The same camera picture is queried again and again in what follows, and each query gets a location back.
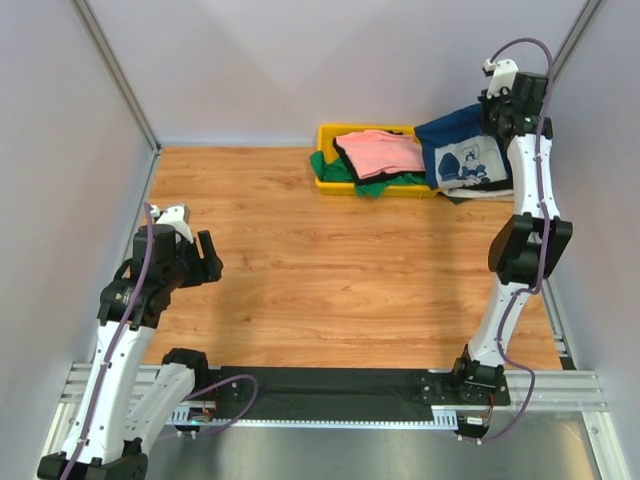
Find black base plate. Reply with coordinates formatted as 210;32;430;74
196;366;511;422

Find grey slotted cable duct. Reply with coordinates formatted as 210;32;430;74
169;402;460;429

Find pink t shirt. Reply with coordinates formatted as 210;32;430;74
332;129;426;179

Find black folded t shirt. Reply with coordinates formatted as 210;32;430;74
465;178;513;192

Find navy blue t shirt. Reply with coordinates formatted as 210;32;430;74
414;103;512;190

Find white folded t shirt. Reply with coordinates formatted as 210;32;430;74
442;188;514;201

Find green t shirt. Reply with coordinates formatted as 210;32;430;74
309;151;436;199

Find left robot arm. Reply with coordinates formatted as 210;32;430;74
36;204;223;479

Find yellow plastic bin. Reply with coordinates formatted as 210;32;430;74
310;124;440;199

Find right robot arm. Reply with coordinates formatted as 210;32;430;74
450;59;573;404

